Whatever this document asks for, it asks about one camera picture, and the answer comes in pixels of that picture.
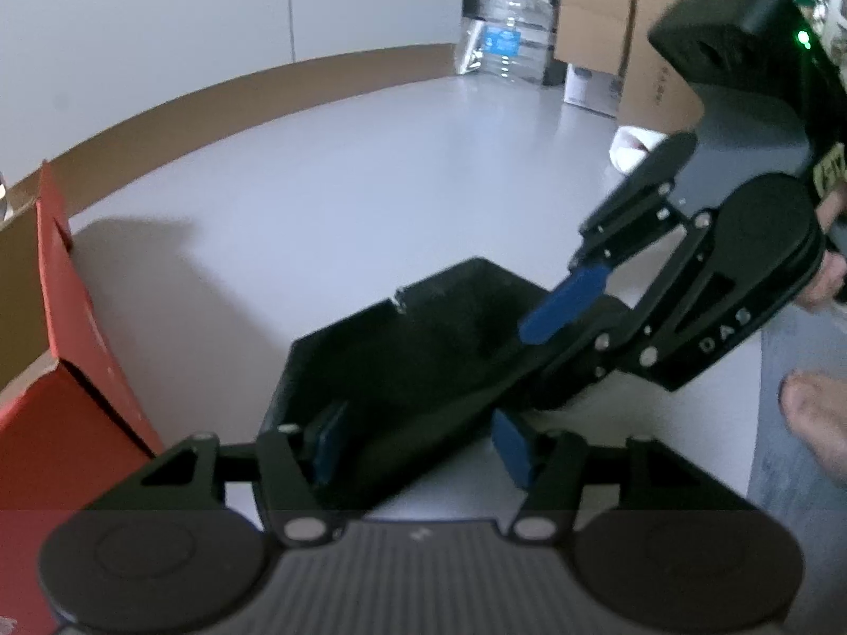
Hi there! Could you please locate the black shopping bag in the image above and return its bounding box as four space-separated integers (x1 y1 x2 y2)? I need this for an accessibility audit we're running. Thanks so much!
268 258 629 518

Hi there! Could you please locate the white paper bag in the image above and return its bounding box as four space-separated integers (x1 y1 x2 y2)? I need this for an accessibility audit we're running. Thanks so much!
609 126 668 175

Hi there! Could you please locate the person's right hand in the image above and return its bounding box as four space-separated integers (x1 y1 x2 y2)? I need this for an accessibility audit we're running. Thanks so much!
795 184 845 313

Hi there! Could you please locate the large cardboard box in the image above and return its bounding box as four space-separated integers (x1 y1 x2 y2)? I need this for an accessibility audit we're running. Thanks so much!
617 0 704 135

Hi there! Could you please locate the white small box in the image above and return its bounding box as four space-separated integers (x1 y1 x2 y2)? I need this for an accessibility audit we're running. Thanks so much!
563 63 625 117

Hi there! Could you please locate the small cardboard box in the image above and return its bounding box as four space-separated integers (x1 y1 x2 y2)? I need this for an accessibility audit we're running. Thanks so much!
554 0 633 76

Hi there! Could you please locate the person's bare foot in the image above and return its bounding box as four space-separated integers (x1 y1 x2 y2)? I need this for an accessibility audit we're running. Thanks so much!
780 371 847 485

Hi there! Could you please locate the red cardboard shoe box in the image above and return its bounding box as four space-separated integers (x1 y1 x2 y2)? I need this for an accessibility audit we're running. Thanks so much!
0 164 164 633

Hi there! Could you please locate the clear water bottle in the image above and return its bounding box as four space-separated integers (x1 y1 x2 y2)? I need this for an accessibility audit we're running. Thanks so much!
454 0 560 85

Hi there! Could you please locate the white cabinet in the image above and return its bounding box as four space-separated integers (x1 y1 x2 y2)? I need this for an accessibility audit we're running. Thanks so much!
2 0 462 182

